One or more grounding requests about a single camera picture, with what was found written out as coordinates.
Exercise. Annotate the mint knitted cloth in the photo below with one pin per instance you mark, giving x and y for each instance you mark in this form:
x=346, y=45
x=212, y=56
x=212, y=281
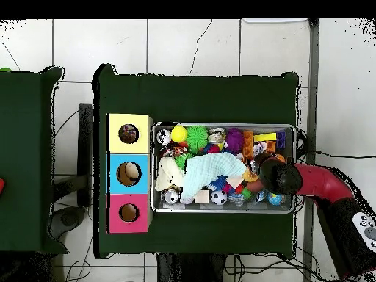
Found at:
x=211, y=170

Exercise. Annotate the colourful polka dot cloth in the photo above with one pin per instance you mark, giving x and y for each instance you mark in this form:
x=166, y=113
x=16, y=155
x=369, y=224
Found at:
x=128, y=133

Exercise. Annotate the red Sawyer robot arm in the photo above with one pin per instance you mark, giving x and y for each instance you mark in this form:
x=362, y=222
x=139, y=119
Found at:
x=320, y=182

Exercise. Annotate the clear mesh bin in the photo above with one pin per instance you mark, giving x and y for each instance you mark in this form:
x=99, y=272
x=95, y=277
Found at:
x=223, y=209

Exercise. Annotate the wooden box with three holes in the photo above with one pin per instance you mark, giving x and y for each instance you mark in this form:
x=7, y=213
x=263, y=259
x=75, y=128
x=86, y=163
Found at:
x=129, y=202

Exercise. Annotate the green spiky rubber ball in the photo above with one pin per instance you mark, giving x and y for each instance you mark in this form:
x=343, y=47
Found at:
x=196, y=138

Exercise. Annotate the yellow tennis ball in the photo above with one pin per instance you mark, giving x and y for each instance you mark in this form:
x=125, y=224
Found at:
x=179, y=134

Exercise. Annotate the cream waffle cloth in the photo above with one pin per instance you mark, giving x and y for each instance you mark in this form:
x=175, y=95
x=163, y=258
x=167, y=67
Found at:
x=167, y=176

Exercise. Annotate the purple spiky toy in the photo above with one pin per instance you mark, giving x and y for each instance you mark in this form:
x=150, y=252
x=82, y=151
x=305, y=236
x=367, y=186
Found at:
x=234, y=140

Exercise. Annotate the small soccer ball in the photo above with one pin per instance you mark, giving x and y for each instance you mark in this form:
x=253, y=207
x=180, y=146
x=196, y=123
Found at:
x=219, y=197

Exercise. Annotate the dark green table cloth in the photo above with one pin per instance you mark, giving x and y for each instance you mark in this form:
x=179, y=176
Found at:
x=191, y=100

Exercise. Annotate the orange plastic brick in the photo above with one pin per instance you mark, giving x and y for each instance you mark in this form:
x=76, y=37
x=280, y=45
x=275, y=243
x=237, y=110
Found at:
x=248, y=145

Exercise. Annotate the yellow plastic block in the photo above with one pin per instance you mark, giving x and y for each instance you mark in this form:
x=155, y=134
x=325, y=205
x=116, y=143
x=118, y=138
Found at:
x=265, y=137

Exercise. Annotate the black stand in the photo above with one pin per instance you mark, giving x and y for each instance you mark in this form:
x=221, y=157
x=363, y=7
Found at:
x=85, y=132

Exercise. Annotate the green covered side table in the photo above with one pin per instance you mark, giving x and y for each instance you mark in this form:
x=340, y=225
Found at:
x=23, y=132

